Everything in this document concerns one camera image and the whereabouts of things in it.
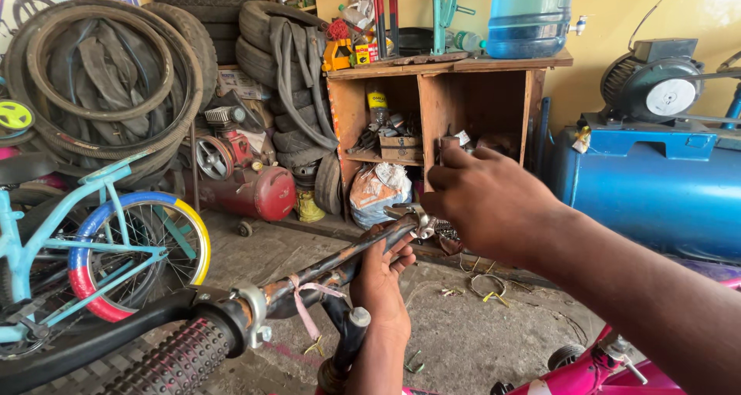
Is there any red air compressor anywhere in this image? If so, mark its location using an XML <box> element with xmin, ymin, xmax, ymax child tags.
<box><xmin>190</xmin><ymin>106</ymin><xmax>298</xmax><ymax>238</ymax></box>

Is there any large blue air compressor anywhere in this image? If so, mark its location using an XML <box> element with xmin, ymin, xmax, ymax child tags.
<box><xmin>544</xmin><ymin>38</ymin><xmax>741</xmax><ymax>264</ymax></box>

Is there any silver brake lever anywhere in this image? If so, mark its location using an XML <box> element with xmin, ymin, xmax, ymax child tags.
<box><xmin>384</xmin><ymin>203</ymin><xmax>459</xmax><ymax>241</ymax></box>

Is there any red bicycle fork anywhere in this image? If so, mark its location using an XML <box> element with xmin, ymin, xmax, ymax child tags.
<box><xmin>370</xmin><ymin>0</ymin><xmax>407</xmax><ymax>59</ymax></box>

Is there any pink ribbon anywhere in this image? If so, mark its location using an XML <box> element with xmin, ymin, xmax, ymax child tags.
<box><xmin>287</xmin><ymin>274</ymin><xmax>347</xmax><ymax>342</ymax></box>

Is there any white filled sack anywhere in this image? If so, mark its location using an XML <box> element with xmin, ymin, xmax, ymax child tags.
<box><xmin>349</xmin><ymin>162</ymin><xmax>413</xmax><ymax>230</ymax></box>

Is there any blue water bottle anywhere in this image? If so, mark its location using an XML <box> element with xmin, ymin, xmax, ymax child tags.
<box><xmin>486</xmin><ymin>0</ymin><xmax>589</xmax><ymax>59</ymax></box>

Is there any rusty black bicycle handlebar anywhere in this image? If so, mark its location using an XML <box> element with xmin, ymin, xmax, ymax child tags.
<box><xmin>228</xmin><ymin>213</ymin><xmax>429</xmax><ymax>349</ymax></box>

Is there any light blue children's bicycle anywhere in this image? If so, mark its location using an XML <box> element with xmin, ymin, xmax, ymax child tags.
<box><xmin>0</xmin><ymin>146</ymin><xmax>212</xmax><ymax>361</ymax></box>

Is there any person's right hand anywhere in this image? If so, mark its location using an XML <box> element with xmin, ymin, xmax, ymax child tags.
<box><xmin>420</xmin><ymin>145</ymin><xmax>571</xmax><ymax>267</ymax></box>

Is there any black handlebar stem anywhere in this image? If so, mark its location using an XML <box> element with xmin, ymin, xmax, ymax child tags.
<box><xmin>316</xmin><ymin>294</ymin><xmax>372</xmax><ymax>395</ymax></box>

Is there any silver brake lever clamp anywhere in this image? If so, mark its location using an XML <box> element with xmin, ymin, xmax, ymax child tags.
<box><xmin>230</xmin><ymin>284</ymin><xmax>274</xmax><ymax>349</ymax></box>

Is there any tyres draped with inner tubes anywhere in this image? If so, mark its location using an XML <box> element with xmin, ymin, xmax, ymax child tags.
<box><xmin>234</xmin><ymin>0</ymin><xmax>343</xmax><ymax>215</ymax></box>

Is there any black studded rubber grip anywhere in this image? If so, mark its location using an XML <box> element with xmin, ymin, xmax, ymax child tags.
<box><xmin>100</xmin><ymin>317</ymin><xmax>233</xmax><ymax>395</ymax></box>

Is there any green plastic wheel disc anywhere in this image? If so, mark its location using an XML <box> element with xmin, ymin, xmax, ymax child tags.
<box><xmin>0</xmin><ymin>99</ymin><xmax>36</xmax><ymax>133</ymax></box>

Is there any wire loop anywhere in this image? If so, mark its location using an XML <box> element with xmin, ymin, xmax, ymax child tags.
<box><xmin>468</xmin><ymin>273</ymin><xmax>511</xmax><ymax>308</ymax></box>

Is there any person's left hand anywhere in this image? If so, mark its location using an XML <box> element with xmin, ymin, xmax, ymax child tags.
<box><xmin>349</xmin><ymin>224</ymin><xmax>418</xmax><ymax>341</ymax></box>

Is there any black bicycle saddle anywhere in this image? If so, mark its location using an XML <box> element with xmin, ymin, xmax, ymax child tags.
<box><xmin>0</xmin><ymin>151</ymin><xmax>59</xmax><ymax>186</ymax></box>

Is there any pink bicycle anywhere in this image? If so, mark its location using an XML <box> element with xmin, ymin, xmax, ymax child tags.
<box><xmin>491</xmin><ymin>273</ymin><xmax>741</xmax><ymax>395</ymax></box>

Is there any heap of hung bicycle tyres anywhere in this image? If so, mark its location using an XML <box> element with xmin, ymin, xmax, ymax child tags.
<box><xmin>0</xmin><ymin>0</ymin><xmax>218</xmax><ymax>189</ymax></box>

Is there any black bicycle tyre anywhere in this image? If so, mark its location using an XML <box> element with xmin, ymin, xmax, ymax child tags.
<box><xmin>0</xmin><ymin>288</ymin><xmax>199</xmax><ymax>395</ymax></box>

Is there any wooden cabinet with tools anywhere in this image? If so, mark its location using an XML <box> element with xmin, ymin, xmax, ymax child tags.
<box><xmin>323</xmin><ymin>48</ymin><xmax>575</xmax><ymax>212</ymax></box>

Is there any stack of thick black tyres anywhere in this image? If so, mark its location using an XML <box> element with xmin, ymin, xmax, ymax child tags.
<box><xmin>142</xmin><ymin>0</ymin><xmax>267</xmax><ymax>67</ymax></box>

